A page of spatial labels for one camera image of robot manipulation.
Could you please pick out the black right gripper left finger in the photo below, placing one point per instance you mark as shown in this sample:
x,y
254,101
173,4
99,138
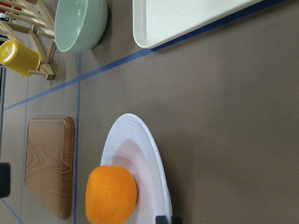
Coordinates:
x,y
5,180

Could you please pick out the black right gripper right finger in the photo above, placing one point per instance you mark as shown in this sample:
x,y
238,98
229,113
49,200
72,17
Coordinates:
x,y
168,220

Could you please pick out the orange fruit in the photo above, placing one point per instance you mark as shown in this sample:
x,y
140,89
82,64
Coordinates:
x,y
111,195

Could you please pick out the white round plate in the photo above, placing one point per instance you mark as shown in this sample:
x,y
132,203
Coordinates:
x,y
131,145

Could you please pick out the cream rectangular tray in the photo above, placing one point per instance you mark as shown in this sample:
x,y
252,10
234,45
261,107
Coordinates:
x,y
156,22

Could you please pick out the wooden cutting board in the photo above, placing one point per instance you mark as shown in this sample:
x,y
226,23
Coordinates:
x,y
49,163

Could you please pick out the yellow cup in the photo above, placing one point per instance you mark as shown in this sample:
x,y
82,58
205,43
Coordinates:
x,y
19,58

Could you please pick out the wooden dish rack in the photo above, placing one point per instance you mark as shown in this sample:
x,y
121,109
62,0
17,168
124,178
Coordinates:
x,y
31,17

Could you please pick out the mint green bowl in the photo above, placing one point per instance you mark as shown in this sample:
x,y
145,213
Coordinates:
x,y
79,24

